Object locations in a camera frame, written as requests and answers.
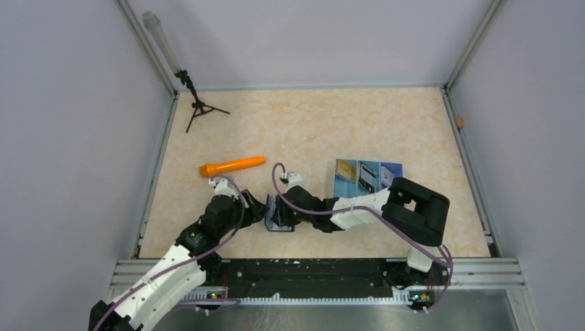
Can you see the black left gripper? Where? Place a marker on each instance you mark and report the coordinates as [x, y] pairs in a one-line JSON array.
[[256, 209]]

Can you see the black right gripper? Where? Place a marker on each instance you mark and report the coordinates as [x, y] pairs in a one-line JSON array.
[[281, 216]]

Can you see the dark blue leather card holder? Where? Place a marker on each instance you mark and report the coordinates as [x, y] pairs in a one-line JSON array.
[[274, 218]]

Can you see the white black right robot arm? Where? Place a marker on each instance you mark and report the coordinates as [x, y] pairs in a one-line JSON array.
[[413, 212]]

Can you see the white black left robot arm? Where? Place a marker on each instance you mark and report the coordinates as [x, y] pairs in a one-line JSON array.
[[183, 268]]

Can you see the orange flashlight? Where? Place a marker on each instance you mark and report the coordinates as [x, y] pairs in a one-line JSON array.
[[212, 169]]

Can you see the light blue drawer organizer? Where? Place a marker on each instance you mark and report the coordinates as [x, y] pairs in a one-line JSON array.
[[345, 189]]

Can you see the black mini tripod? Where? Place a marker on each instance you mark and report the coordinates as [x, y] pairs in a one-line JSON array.
[[199, 107]]

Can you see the small tan block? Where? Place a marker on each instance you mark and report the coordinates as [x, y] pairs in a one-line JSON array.
[[459, 122]]

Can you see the grey tube on tripod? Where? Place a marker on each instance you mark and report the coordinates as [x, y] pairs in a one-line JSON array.
[[153, 25]]

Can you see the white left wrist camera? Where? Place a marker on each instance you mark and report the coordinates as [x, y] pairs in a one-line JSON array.
[[223, 187]]

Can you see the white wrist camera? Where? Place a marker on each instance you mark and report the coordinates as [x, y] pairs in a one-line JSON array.
[[291, 179], [223, 187]]

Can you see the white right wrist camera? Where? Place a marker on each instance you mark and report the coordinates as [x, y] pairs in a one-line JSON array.
[[291, 179]]

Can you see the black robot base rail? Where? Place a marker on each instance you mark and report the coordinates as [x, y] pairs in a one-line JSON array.
[[320, 278]]

